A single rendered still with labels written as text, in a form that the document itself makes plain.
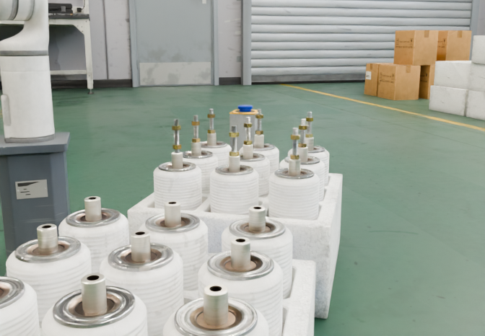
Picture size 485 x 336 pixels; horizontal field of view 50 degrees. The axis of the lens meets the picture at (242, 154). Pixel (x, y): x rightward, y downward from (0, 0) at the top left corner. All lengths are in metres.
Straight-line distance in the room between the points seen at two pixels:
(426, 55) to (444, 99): 0.92
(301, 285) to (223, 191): 0.33
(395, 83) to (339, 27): 2.09
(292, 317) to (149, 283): 0.18
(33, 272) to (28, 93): 0.54
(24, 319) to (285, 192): 0.54
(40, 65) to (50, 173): 0.21
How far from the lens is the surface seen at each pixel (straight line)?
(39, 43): 1.11
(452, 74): 4.01
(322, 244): 0.95
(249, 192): 0.99
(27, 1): 1.11
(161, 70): 6.11
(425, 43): 4.87
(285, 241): 0.68
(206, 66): 6.19
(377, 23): 6.91
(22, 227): 1.15
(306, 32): 6.50
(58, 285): 0.65
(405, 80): 4.79
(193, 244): 0.70
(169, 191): 1.02
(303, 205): 0.97
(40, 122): 1.12
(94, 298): 0.52
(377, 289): 1.14
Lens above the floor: 0.50
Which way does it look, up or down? 12 degrees down
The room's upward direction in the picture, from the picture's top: straight up
